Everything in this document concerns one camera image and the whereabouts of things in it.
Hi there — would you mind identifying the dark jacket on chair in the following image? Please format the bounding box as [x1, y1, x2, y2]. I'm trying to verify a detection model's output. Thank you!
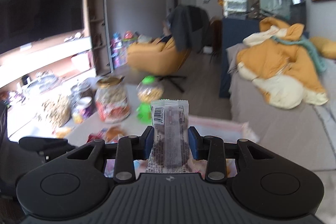
[167, 5, 211, 53]

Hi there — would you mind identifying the large glass nut jar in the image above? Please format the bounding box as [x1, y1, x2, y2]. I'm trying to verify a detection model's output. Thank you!
[37, 93, 71, 128]

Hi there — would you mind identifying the yellow armchair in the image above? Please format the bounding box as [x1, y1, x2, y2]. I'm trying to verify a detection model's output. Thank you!
[126, 37, 191, 93]

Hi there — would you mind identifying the grey sofa cover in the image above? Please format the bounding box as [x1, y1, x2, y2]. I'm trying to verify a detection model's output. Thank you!
[226, 43, 335, 171]

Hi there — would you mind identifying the orange plush corgi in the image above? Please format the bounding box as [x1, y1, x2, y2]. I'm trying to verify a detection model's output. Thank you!
[235, 17, 329, 110]

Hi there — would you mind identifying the television screen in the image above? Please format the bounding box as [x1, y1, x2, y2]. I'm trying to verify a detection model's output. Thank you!
[1, 0, 84, 53]

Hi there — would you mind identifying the purple paper cup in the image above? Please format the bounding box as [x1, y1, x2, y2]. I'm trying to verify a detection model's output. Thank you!
[75, 97, 93, 119]

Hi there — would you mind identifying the meat floss bun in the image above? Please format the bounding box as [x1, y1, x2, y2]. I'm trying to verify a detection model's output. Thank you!
[103, 126, 126, 144]

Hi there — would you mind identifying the peanut jar gold lid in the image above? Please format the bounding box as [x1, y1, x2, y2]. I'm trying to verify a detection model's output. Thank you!
[94, 76, 131, 123]

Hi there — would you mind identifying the green candy dispenser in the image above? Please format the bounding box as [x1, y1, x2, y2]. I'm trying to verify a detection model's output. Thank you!
[136, 76, 164, 123]

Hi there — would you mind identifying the pink gift box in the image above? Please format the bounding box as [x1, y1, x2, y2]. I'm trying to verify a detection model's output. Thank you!
[116, 115, 259, 176]

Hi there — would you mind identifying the dark grain snack bar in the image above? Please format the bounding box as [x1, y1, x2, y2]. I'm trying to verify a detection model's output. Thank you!
[146, 100, 193, 173]

